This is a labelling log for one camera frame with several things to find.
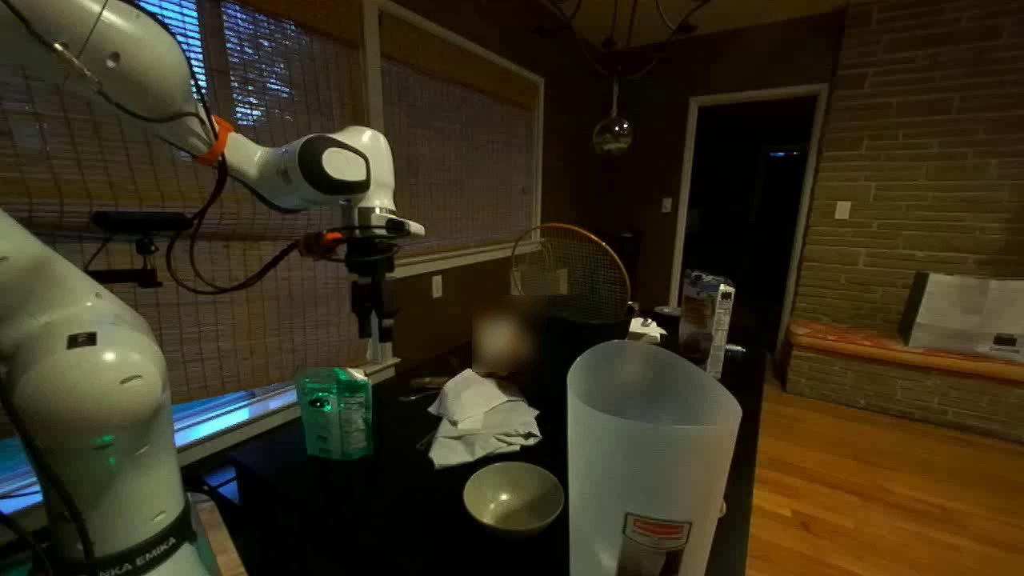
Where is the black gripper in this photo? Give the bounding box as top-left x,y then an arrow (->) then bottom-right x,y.
343,234 -> 402,346

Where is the small clear jar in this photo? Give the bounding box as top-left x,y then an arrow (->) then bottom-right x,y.
473,312 -> 524,379

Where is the pale green ceramic bowl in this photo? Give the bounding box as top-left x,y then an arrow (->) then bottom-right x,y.
461,459 -> 566,539

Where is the white crumpled cloth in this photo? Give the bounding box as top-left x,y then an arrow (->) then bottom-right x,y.
427,365 -> 543,473

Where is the woven window blind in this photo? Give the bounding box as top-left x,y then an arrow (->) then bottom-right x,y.
377,0 -> 547,281
0,0 -> 370,405

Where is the black cylindrical container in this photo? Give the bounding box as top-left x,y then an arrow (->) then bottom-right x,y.
527,308 -> 635,412

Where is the small white table object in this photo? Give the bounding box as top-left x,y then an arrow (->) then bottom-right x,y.
626,314 -> 672,346

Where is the hanging glass globe lamp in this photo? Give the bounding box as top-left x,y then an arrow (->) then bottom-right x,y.
590,74 -> 636,161

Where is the tall printed drink carton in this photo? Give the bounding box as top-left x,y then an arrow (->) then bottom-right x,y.
680,269 -> 738,382

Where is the wooden bench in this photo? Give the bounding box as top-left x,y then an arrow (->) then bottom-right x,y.
784,316 -> 1024,392

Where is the white paper on bench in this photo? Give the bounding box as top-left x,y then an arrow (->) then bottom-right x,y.
901,269 -> 1024,363

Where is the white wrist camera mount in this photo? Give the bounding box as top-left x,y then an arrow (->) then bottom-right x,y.
349,207 -> 428,242

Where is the orange cable plug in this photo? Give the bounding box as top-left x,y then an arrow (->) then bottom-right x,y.
294,226 -> 351,258

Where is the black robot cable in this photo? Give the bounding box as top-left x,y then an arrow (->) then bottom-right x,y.
161,61 -> 322,297

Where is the round wire mesh basket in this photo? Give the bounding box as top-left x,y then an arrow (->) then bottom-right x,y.
506,222 -> 635,328

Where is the orange cable collar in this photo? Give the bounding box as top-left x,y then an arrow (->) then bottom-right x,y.
200,112 -> 239,171

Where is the black stereo camera on mount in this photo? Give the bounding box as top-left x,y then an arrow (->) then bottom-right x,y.
87,206 -> 200,292

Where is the white door frame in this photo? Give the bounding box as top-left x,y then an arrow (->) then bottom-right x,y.
667,84 -> 832,355

